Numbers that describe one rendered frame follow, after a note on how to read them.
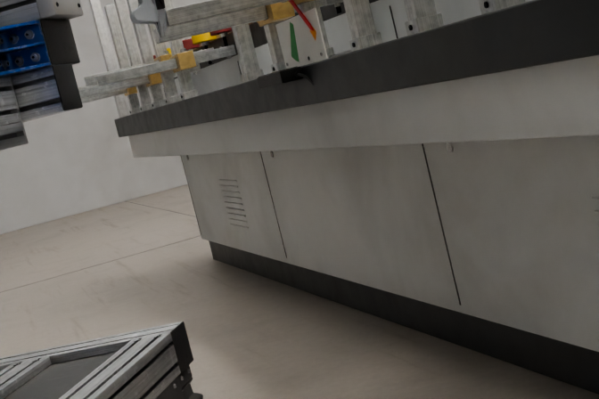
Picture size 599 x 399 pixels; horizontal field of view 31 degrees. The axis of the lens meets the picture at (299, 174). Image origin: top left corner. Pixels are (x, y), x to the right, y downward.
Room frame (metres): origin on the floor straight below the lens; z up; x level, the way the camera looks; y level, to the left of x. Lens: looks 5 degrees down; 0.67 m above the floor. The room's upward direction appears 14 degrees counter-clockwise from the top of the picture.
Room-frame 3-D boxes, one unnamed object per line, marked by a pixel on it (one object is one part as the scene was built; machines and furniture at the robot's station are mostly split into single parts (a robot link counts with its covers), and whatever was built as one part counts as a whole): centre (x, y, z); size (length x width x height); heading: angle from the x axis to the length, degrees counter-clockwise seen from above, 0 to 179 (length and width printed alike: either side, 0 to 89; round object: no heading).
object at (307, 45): (2.20, -0.07, 0.75); 0.26 x 0.01 x 0.10; 17
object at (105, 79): (3.32, 0.31, 0.81); 0.43 x 0.03 x 0.04; 107
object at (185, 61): (3.35, 0.27, 0.81); 0.13 x 0.06 x 0.05; 17
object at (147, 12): (2.03, 0.20, 0.86); 0.06 x 0.03 x 0.09; 107
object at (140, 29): (3.85, 0.42, 0.88); 0.03 x 0.03 x 0.48; 17
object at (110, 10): (4.33, 0.57, 0.91); 0.03 x 0.03 x 0.48; 17
